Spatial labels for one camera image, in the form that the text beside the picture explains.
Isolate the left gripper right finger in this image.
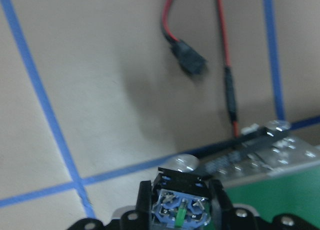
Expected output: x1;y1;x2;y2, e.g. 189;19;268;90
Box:
208;179;235;230

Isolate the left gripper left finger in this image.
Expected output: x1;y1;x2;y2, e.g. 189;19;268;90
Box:
133;180;152;230

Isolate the green push button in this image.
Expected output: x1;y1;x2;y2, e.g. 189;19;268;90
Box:
151;167;212;230

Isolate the green conveyor belt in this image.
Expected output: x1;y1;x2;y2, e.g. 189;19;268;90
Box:
164;119;320;226

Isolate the red black power cable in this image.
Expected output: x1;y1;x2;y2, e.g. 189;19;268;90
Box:
159;0;241;138

